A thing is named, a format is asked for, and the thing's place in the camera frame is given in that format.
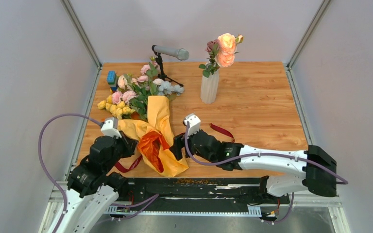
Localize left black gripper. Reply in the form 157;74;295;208
103;130;139;172

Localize dark red ribbon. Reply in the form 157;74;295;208
115;123;235;173

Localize orange yellow wrapping paper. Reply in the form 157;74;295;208
118;96;189;177

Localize yellow flower bouquet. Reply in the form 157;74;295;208
97;57;185;121

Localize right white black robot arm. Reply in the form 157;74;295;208
170;130;339;203

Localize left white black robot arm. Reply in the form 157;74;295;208
48;132;137;233

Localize white ribbed vase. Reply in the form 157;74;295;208
200;71;220;104

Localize orange flowers in vase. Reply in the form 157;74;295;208
199;33;244;78

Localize colourful toy block train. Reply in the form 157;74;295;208
106;70;118;93

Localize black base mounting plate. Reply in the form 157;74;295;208
117;178;289;213

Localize silver microphone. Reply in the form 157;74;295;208
152;45;189;61

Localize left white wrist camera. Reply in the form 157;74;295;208
101;117;122;138

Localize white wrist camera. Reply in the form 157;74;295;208
183;113;201;137
101;117;122;138

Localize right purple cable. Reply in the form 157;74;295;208
184;123;349;225

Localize purple cable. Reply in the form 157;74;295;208
184;123;349;225
38;113;105;233

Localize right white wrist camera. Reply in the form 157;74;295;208
183;113;201;137

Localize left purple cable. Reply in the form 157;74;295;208
38;113;105;233

